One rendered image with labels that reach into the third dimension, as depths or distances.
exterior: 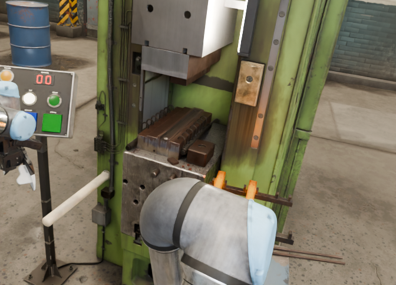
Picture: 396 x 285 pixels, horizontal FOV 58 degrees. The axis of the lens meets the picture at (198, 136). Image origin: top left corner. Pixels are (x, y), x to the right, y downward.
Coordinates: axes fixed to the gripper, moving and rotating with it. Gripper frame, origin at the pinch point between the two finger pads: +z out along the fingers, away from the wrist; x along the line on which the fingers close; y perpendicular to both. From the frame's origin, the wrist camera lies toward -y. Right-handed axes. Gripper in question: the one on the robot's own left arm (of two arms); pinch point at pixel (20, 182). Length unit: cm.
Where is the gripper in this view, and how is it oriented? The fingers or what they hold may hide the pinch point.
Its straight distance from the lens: 136.3
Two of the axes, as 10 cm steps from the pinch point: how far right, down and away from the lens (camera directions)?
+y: -4.9, 3.2, -8.1
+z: -1.2, 9.0, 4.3
